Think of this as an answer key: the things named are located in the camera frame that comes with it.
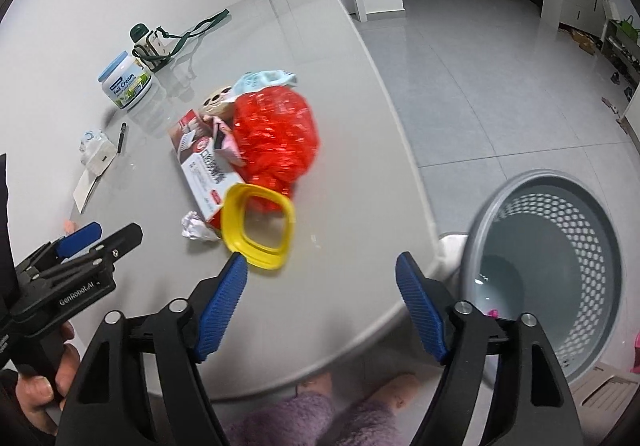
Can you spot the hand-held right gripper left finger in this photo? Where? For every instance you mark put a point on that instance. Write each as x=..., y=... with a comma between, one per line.
x=222, y=306

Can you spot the small pink scrap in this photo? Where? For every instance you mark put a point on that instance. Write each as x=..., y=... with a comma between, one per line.
x=492, y=313

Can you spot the milk powder can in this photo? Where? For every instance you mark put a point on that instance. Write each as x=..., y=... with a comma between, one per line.
x=125, y=83

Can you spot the beige round wrapper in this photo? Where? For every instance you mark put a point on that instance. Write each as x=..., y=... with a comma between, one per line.
x=216, y=101

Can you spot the shoe rack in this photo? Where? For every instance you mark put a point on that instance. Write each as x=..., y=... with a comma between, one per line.
x=622, y=56

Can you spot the light blue packet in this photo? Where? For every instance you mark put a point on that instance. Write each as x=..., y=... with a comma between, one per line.
x=260, y=81

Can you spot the red plastic bag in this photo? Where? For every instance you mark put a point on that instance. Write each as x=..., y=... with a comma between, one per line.
x=280, y=136

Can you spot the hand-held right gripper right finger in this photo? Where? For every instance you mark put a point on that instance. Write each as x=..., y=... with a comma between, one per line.
x=420, y=306

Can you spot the white and red cardboard box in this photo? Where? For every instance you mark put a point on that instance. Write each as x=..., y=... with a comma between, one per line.
x=205, y=176

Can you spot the pink wrapper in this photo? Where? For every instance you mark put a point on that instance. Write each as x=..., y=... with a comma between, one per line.
x=227, y=146

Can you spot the white and blue tissue packet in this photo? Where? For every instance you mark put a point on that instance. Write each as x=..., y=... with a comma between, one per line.
x=91, y=138

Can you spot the green bag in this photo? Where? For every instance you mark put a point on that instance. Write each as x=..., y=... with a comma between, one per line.
x=627, y=28

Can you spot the crumpled white paper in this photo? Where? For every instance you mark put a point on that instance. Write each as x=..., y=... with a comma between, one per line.
x=197, y=227

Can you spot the black pen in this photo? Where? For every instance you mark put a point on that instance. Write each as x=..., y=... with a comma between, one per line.
x=121, y=138

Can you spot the grey perforated plastic basket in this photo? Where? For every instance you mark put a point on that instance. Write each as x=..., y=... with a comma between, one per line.
x=550, y=206

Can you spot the person's left hand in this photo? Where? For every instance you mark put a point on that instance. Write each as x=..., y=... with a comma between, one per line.
x=42, y=388

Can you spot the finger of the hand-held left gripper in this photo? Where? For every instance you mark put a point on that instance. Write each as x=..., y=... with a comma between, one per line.
x=122, y=240
x=79, y=238

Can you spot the cardboard pieces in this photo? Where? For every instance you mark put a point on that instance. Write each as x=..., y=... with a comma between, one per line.
x=584, y=41

